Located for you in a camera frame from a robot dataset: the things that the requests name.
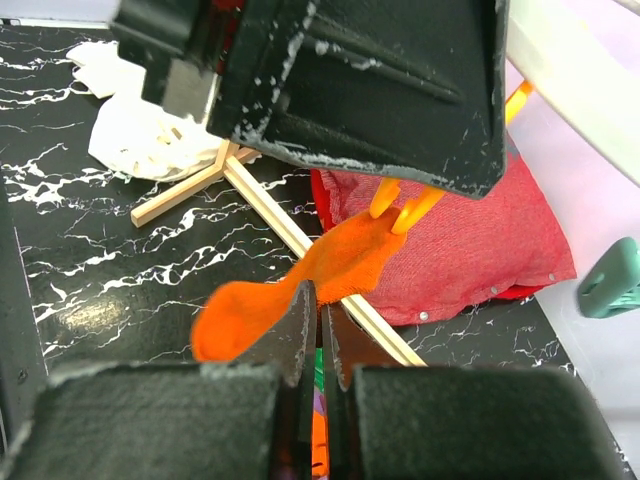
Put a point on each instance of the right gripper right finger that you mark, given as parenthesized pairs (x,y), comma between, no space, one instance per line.
(389,421)

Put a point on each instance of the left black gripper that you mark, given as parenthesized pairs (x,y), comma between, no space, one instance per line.
(196,56)

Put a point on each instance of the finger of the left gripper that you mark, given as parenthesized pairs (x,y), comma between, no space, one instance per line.
(403,89)

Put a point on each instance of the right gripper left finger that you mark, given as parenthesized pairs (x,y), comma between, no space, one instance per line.
(248,419)

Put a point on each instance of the orange clip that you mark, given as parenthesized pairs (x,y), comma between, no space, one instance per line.
(416,208)

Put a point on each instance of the white round sock hanger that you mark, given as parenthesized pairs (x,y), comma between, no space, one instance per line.
(578,78)

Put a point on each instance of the orange sock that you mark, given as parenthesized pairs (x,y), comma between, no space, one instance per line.
(310,280)

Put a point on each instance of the teal clip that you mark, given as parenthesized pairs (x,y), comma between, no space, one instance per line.
(611,287)

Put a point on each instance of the purple striped sock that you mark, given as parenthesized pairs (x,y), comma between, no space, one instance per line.
(319,443)

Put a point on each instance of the white crumpled cloth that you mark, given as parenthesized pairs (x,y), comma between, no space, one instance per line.
(132,136)

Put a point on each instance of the wooden clothes rack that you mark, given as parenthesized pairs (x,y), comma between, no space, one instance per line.
(229,164)

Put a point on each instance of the red patterned pillow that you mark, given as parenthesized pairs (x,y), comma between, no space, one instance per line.
(462,252)

